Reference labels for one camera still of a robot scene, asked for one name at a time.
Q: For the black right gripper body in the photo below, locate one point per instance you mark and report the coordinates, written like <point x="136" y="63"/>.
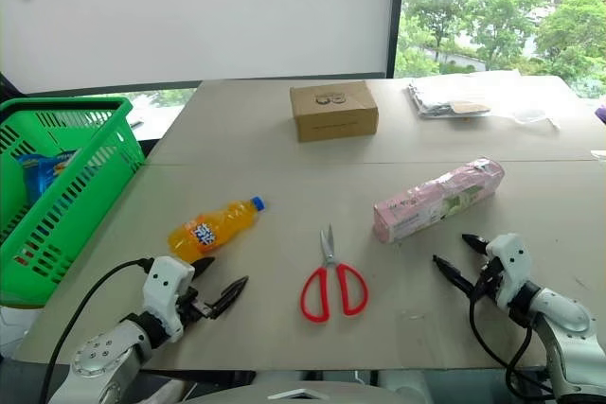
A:
<point x="487" y="281"/>

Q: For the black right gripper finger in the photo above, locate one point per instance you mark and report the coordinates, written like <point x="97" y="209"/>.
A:
<point x="477" y="243"/>
<point x="454" y="276"/>

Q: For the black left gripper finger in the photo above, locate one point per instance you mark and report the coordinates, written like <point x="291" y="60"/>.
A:
<point x="202" y="266"/>
<point x="229" y="297"/>

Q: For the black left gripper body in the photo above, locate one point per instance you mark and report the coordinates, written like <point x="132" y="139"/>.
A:
<point x="194" y="307"/>

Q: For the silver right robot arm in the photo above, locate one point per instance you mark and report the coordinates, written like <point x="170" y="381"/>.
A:
<point x="563" y="323"/>

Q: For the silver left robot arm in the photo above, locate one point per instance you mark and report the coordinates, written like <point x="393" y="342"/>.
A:
<point x="109" y="356"/>

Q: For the green plastic basket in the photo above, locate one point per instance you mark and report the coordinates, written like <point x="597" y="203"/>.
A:
<point x="71" y="215"/>

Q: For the orange soda bottle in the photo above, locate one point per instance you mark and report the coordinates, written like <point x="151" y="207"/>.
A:
<point x="215" y="226"/>

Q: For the long pink box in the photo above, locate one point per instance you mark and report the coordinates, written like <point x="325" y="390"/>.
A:
<point x="435" y="203"/>

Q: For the silver robot torso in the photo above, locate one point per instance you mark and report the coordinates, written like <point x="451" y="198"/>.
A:
<point x="293" y="390"/>

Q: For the clear plastic bag with papers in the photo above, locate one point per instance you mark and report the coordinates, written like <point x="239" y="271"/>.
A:
<point x="442" y="101"/>

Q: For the small white object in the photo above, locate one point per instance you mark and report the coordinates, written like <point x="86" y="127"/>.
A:
<point x="600" y="154"/>

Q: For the purple object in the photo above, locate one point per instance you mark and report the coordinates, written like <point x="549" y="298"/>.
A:
<point x="601" y="113"/>

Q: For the blue snack packet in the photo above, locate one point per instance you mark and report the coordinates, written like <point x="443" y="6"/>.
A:
<point x="45" y="174"/>

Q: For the brown cardboard box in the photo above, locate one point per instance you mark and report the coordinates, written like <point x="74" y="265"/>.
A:
<point x="333" y="110"/>

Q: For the white roller blind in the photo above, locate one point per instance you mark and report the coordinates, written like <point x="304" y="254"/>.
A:
<point x="199" y="11"/>

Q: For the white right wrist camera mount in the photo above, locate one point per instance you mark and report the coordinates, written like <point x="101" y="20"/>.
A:
<point x="509" y="262"/>

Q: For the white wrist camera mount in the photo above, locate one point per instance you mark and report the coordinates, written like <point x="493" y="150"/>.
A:
<point x="509" y="262"/>
<point x="165" y="286"/>

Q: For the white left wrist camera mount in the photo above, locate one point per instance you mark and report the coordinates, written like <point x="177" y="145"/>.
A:
<point x="165" y="286"/>

